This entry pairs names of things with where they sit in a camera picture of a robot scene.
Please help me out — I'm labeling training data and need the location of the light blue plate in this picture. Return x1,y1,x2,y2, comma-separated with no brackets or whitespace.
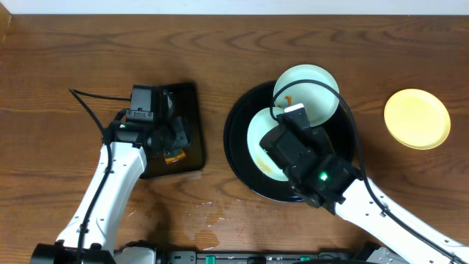
273,65,339,127
247,107,287,182

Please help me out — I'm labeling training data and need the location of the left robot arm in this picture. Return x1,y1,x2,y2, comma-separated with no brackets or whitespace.
30,114,190,263

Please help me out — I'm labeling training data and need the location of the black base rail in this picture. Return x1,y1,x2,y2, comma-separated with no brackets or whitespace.
117,249,371,264

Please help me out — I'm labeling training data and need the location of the orange green scrub sponge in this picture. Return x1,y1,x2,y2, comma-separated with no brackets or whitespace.
163,148,186,164

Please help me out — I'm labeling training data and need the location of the black round tray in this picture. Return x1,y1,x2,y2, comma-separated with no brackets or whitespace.
224,81,355,202

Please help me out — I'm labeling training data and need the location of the yellow plate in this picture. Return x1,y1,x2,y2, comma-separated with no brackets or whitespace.
383,89,451,150

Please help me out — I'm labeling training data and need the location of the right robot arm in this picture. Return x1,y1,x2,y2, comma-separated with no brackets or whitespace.
259,125,468,263

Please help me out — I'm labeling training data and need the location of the black rectangular tray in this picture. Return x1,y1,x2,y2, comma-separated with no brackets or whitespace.
141,82,206,179

